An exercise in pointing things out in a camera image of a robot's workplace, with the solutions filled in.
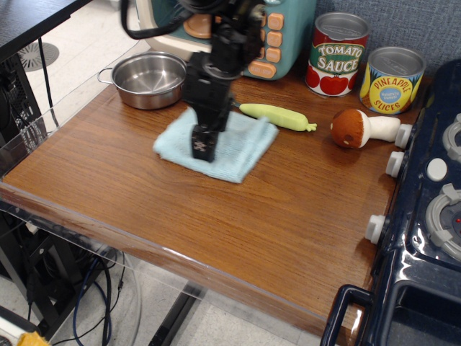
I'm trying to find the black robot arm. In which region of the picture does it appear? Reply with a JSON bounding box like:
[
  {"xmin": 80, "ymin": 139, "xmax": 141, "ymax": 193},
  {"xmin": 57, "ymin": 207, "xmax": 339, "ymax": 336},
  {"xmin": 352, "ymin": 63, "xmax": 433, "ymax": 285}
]
[{"xmin": 182, "ymin": 1, "xmax": 265, "ymax": 162}]

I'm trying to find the tomato sauce can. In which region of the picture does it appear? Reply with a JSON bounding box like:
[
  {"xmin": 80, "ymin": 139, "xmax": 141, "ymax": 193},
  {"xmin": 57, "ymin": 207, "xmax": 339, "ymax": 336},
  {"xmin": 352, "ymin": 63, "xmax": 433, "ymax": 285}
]
[{"xmin": 305, "ymin": 12, "xmax": 370, "ymax": 97}]

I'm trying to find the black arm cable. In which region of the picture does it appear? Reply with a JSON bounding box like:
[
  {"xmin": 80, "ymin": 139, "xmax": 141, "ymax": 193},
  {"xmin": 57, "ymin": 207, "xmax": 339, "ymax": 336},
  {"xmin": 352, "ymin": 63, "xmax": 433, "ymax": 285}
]
[{"xmin": 120, "ymin": 0, "xmax": 192, "ymax": 40}]

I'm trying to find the blue floor cable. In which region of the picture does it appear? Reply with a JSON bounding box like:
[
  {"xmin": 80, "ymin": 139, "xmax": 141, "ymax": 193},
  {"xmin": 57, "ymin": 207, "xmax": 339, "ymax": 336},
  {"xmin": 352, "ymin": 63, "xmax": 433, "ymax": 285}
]
[{"xmin": 73, "ymin": 252, "xmax": 112, "ymax": 346}]

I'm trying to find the black desk at left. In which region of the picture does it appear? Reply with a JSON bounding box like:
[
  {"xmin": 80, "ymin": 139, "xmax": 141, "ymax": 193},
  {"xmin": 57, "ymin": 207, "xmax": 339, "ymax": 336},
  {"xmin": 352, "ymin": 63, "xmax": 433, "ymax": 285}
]
[{"xmin": 1, "ymin": 0, "xmax": 89, "ymax": 61}]

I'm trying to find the black floor cable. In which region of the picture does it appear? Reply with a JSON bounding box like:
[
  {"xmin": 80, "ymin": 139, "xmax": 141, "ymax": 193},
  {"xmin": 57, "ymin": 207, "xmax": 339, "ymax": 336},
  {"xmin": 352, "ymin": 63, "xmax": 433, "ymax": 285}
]
[{"xmin": 53, "ymin": 248, "xmax": 127, "ymax": 346}]

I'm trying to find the plush brown mushroom toy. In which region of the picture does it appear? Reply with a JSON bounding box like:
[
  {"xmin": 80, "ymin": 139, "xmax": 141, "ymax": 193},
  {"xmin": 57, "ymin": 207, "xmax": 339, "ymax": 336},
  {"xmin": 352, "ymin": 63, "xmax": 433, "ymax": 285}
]
[{"xmin": 330, "ymin": 109, "xmax": 401, "ymax": 148}]

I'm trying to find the teal toy microwave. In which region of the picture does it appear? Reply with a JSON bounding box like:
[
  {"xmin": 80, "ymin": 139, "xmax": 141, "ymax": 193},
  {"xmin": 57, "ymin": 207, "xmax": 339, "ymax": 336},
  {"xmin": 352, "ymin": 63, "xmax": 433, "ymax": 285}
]
[{"xmin": 135, "ymin": 1, "xmax": 316, "ymax": 80}]

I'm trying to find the pineapple slices can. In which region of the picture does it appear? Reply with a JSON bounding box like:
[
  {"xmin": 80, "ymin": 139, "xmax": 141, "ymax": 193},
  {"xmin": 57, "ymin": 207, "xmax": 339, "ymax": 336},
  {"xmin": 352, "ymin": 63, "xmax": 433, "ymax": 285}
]
[{"xmin": 359, "ymin": 46, "xmax": 426, "ymax": 115}]

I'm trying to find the spoon with green handle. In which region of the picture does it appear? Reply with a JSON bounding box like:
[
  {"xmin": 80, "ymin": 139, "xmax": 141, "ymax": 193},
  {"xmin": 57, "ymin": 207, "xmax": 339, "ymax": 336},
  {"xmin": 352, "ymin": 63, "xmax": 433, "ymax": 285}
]
[{"xmin": 232, "ymin": 101, "xmax": 317, "ymax": 132}]

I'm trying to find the small steel pot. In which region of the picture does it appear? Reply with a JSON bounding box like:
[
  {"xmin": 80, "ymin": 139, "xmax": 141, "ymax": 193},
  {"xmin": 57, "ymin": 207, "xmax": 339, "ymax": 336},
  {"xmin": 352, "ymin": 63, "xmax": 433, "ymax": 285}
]
[{"xmin": 97, "ymin": 51, "xmax": 187, "ymax": 110}]

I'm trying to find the dark blue toy stove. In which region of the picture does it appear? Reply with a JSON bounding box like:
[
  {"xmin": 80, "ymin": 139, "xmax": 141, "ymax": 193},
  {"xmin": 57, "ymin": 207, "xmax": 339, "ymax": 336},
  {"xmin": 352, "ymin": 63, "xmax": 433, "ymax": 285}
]
[{"xmin": 321, "ymin": 60, "xmax": 460, "ymax": 345}]

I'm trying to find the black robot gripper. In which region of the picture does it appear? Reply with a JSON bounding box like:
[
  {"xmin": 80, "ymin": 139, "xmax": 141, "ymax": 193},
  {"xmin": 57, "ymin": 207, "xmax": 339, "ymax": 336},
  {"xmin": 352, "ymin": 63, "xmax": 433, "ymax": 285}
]
[{"xmin": 182, "ymin": 52, "xmax": 231, "ymax": 162}]

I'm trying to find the light blue towel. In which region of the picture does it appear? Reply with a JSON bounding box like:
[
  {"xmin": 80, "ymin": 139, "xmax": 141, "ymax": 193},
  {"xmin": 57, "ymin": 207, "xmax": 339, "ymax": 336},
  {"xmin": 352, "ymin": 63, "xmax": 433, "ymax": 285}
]
[{"xmin": 153, "ymin": 107, "xmax": 279, "ymax": 183}]

